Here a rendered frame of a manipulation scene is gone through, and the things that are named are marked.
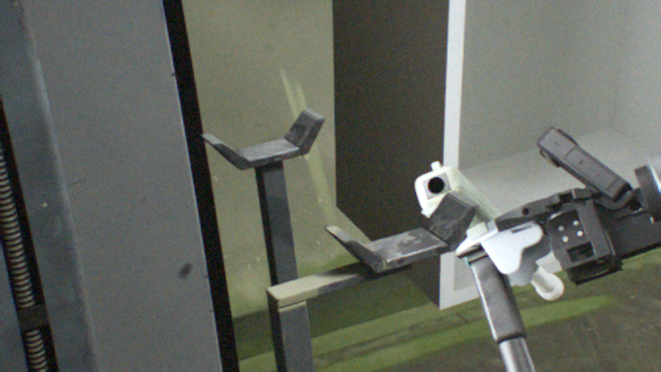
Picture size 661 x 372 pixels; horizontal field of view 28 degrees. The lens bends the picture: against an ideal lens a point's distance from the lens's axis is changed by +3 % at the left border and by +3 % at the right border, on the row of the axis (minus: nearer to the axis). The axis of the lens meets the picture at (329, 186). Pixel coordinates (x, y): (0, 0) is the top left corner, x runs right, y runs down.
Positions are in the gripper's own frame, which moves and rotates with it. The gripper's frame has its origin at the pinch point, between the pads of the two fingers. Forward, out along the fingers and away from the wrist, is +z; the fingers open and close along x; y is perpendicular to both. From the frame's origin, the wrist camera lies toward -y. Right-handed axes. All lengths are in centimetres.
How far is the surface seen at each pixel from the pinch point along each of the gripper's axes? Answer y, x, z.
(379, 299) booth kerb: -43, 135, 48
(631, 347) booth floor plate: -16, 139, 1
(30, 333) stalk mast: 23, -77, 10
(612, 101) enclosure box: -53, 102, -15
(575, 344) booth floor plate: -20, 138, 11
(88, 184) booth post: -6.2, -36.0, 25.7
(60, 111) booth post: -11.2, -41.2, 24.2
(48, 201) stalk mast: 18, -80, 6
